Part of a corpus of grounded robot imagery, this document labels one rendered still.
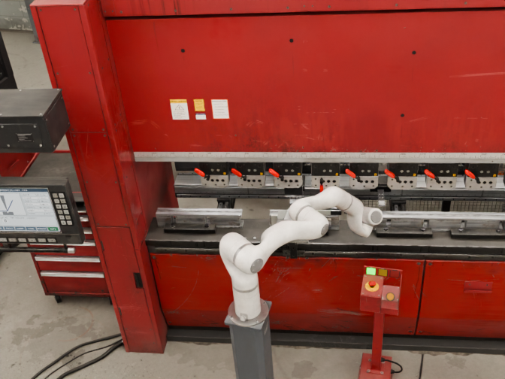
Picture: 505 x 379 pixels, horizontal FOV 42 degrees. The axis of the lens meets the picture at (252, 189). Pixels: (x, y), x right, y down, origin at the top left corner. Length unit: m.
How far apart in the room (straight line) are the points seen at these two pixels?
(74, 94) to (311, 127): 1.16
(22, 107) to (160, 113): 0.73
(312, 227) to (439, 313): 1.34
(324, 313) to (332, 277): 0.30
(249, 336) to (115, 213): 1.02
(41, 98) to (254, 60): 0.99
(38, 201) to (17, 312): 1.84
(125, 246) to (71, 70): 1.07
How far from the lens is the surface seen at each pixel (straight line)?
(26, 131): 2.98
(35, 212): 3.22
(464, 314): 4.05
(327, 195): 3.02
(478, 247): 3.70
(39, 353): 4.57
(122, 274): 3.86
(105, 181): 3.45
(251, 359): 3.22
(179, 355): 4.29
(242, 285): 2.90
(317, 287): 3.85
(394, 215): 3.68
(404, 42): 3.11
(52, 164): 4.43
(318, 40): 3.09
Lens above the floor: 3.26
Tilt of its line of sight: 36 degrees down
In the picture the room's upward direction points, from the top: 5 degrees counter-clockwise
